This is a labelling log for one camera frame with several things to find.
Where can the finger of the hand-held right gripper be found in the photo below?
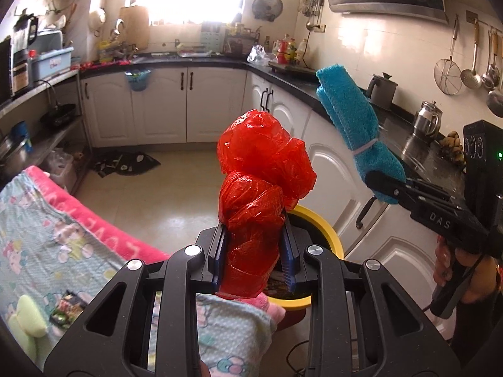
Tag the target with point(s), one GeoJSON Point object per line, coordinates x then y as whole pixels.
{"type": "Point", "coordinates": [389, 188]}

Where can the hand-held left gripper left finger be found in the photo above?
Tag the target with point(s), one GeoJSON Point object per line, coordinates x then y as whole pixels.
{"type": "Point", "coordinates": [218, 261]}

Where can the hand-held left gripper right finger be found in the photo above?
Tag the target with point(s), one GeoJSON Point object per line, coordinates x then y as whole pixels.
{"type": "Point", "coordinates": [289, 265]}

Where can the yellow bin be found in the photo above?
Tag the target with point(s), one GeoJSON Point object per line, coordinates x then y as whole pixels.
{"type": "Point", "coordinates": [314, 224]}

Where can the red plastic bag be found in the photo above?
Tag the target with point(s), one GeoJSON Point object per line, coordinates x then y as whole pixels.
{"type": "Point", "coordinates": [255, 188]}

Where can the blue towel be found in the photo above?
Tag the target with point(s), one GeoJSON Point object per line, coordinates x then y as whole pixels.
{"type": "Point", "coordinates": [349, 114]}

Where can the person's right forearm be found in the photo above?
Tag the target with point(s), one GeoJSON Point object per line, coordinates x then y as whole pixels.
{"type": "Point", "coordinates": [479, 326]}

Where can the person's right hand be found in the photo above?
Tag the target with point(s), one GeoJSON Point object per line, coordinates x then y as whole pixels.
{"type": "Point", "coordinates": [481, 279]}

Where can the ginger roots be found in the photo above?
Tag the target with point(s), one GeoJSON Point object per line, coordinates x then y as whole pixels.
{"type": "Point", "coordinates": [452, 147]}

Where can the steel glass teapot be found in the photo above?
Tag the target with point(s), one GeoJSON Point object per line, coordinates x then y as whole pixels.
{"type": "Point", "coordinates": [427, 119]}

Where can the steel slotted ladle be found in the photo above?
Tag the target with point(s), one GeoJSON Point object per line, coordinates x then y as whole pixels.
{"type": "Point", "coordinates": [471, 78]}

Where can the steel mesh strainer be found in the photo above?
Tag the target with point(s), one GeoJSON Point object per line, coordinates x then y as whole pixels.
{"type": "Point", "coordinates": [448, 74]}

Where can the steel kettle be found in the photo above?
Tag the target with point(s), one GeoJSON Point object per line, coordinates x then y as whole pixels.
{"type": "Point", "coordinates": [383, 92]}

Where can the black bag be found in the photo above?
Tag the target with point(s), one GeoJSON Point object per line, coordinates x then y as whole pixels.
{"type": "Point", "coordinates": [125, 164]}

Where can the black induction cooker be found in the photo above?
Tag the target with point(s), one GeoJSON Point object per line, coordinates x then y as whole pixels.
{"type": "Point", "coordinates": [292, 68]}

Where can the dark snack packet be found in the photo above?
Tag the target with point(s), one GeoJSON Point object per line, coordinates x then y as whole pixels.
{"type": "Point", "coordinates": [68, 308]}

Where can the teal printed blanket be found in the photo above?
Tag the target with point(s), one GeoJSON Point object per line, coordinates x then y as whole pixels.
{"type": "Point", "coordinates": [59, 251]}

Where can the white kitchen cabinets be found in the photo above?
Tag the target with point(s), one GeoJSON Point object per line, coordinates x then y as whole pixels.
{"type": "Point", "coordinates": [165, 102]}

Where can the red label bottle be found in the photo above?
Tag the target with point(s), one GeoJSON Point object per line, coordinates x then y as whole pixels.
{"type": "Point", "coordinates": [283, 51]}

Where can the clear plastic storage box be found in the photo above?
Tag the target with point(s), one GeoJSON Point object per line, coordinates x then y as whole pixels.
{"type": "Point", "coordinates": [61, 169]}

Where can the clear plastic bag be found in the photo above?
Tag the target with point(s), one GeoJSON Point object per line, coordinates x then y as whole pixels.
{"type": "Point", "coordinates": [257, 54]}

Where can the blue hanging basket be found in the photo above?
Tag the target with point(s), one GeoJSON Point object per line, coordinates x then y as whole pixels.
{"type": "Point", "coordinates": [137, 80]}

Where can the metal shelf rack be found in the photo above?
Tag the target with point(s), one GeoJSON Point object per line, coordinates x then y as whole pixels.
{"type": "Point", "coordinates": [63, 132]}

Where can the black wok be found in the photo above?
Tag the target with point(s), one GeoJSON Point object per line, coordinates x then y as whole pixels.
{"type": "Point", "coordinates": [61, 114]}

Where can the teal desktop organizer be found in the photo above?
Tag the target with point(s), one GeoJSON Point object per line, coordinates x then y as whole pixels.
{"type": "Point", "coordinates": [211, 37]}

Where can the large steel pot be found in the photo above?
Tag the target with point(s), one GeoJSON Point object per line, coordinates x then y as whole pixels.
{"type": "Point", "coordinates": [13, 157]}

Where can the blue bowl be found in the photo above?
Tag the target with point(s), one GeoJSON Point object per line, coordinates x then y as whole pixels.
{"type": "Point", "coordinates": [20, 131]}

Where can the wooden cutting board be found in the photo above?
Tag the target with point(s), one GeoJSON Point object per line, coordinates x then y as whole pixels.
{"type": "Point", "coordinates": [135, 27]}

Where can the light blue plastic basket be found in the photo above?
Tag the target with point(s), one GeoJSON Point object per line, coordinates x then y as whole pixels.
{"type": "Point", "coordinates": [49, 63]}

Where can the black blender jug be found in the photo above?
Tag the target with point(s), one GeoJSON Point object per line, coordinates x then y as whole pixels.
{"type": "Point", "coordinates": [23, 55]}

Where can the wall power socket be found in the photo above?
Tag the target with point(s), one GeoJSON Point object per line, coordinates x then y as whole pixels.
{"type": "Point", "coordinates": [316, 28]}

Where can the wall utensil rack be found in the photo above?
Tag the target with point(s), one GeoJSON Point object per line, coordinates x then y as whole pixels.
{"type": "Point", "coordinates": [314, 6]}

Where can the round wall fan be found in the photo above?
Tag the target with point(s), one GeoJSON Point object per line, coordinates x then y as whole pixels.
{"type": "Point", "coordinates": [267, 8]}

